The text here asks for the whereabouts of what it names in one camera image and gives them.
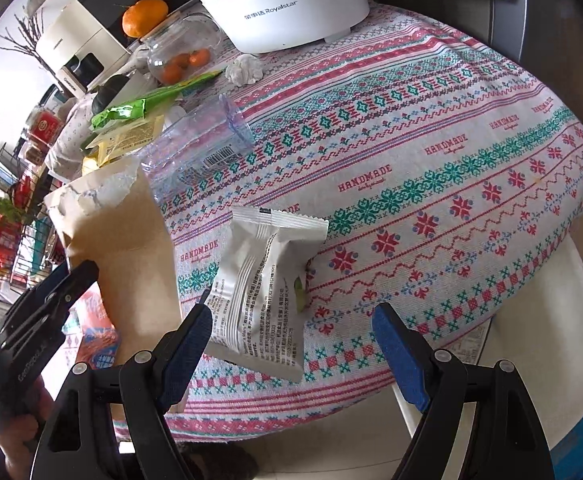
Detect green snack packet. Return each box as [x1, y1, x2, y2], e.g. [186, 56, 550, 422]
[90, 71, 223, 131]

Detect grey refrigerator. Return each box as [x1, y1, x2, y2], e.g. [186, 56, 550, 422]
[366, 0, 583, 128]

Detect patterned woven tablecloth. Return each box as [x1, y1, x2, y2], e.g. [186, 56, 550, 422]
[112, 2, 583, 443]

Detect person's left hand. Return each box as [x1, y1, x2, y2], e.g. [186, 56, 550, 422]
[0, 375, 56, 468]

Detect clear plastic cup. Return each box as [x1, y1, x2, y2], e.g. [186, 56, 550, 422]
[140, 92, 258, 198]

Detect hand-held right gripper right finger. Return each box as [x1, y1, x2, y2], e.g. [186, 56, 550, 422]
[371, 302, 555, 480]

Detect black and white item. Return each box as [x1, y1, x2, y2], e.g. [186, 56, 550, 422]
[92, 71, 157, 106]

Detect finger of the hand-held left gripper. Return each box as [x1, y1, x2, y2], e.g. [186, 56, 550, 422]
[29, 260, 100, 313]

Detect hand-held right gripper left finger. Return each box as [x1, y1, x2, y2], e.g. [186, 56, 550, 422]
[32, 302, 212, 480]

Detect white snack packet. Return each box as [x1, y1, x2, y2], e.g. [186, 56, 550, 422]
[206, 206, 330, 383]

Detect white electric pot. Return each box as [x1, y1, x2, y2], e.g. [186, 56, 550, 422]
[176, 0, 513, 55]

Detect black wire rack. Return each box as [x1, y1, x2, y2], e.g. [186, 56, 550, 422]
[0, 144, 70, 288]

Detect red box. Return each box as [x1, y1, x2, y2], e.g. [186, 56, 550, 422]
[26, 109, 67, 147]

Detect yellow snack packet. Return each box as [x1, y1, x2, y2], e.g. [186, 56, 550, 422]
[80, 139, 125, 177]

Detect beige snack packet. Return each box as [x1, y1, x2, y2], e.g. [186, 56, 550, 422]
[86, 115, 165, 157]

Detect white tissue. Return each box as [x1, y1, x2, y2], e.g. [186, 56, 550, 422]
[226, 55, 263, 84]

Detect dry branches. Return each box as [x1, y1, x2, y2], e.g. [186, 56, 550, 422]
[0, 12, 58, 63]

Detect kraft paper bag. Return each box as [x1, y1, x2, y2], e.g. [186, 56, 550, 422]
[44, 155, 192, 413]

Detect white plastic bin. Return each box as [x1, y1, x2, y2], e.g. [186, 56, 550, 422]
[391, 235, 583, 458]

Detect glass jar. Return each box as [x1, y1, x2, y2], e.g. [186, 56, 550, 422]
[139, 12, 225, 86]

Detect large orange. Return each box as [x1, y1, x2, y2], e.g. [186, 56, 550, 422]
[122, 0, 170, 39]

